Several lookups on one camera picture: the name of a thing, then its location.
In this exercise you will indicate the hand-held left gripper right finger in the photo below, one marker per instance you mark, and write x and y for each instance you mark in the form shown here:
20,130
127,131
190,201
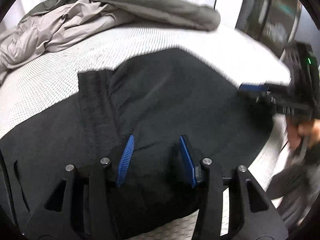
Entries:
187,158

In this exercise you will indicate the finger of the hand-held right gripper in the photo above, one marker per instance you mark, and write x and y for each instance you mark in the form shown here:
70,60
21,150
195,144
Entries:
252,88
287,105

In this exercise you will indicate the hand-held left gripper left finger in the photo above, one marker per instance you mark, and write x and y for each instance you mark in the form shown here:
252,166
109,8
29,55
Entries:
125,160

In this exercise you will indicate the black pants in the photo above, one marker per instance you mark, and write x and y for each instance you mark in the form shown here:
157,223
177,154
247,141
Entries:
162,100

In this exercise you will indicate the person's right hand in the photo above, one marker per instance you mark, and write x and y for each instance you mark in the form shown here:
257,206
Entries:
306,132

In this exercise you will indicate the metal storage shelf rack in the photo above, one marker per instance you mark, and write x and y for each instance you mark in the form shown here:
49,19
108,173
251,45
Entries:
272,12

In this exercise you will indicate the person's grey clothing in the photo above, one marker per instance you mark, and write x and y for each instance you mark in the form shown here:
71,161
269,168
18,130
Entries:
297,187

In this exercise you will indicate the white wardrobe panel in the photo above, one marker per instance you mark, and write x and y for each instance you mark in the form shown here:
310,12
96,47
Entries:
230,2

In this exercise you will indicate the honeycomb pattern mattress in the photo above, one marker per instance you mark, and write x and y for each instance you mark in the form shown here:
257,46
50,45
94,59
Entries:
155,37

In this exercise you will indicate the beige and grey duvet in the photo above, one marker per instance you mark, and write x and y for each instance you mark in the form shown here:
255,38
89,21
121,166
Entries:
82,15

